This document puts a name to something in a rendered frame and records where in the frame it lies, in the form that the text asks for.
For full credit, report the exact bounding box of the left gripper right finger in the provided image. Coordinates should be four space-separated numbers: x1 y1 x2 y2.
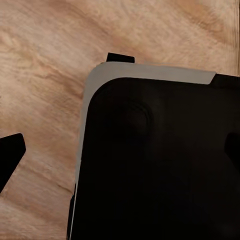
224 133 240 173

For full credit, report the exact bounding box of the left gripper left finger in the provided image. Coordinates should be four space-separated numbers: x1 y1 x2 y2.
0 133 26 192

